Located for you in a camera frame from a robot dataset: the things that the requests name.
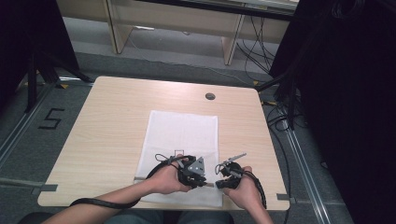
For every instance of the person's right hand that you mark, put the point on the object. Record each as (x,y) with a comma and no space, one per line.
(246,193)

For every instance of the light wooden desk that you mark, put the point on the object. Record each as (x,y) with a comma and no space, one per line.
(174,15)

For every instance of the black curtain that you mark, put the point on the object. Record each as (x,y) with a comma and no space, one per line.
(348,93)
(31,31)

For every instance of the black stand legs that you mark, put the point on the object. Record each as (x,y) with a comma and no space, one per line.
(291,102)

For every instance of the white towel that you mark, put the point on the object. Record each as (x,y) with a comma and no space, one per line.
(183,133)

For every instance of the grey tape strip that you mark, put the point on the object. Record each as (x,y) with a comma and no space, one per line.
(284,197)
(45,188)

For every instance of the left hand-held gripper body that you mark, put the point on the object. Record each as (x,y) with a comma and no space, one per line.
(194,168)

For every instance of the person's left hand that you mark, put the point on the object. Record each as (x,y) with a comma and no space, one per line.
(166,180)

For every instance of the black tripod stand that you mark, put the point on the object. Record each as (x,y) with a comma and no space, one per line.
(31,81)

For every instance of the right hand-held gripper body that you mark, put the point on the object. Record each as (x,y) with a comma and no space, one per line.
(232,169)

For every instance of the metal floor rail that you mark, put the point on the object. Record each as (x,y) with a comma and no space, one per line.
(21,127)
(306,174)

